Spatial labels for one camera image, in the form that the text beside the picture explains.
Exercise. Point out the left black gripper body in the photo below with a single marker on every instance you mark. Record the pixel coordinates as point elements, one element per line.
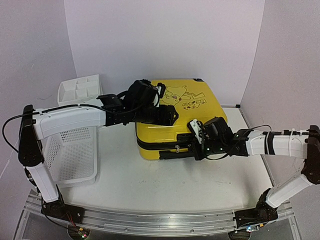
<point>143,115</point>

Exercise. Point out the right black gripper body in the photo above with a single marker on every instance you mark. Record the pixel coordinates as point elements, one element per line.
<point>217,147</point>

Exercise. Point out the yellow Pikachu hard-shell suitcase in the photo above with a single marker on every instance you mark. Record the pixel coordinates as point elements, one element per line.
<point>192,99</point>

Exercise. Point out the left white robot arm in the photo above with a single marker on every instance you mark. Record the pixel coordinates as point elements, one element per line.
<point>139,104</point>

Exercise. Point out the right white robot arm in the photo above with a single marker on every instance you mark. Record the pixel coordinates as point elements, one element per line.
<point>302,144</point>

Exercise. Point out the white plastic drawer organizer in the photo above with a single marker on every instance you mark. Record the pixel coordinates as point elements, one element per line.
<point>79,90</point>

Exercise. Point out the white perforated plastic basket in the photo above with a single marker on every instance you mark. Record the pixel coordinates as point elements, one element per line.
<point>72,157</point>

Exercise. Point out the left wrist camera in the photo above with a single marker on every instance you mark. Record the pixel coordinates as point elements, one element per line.
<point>160,91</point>

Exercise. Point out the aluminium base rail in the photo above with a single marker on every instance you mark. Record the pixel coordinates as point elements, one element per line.
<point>159,224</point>

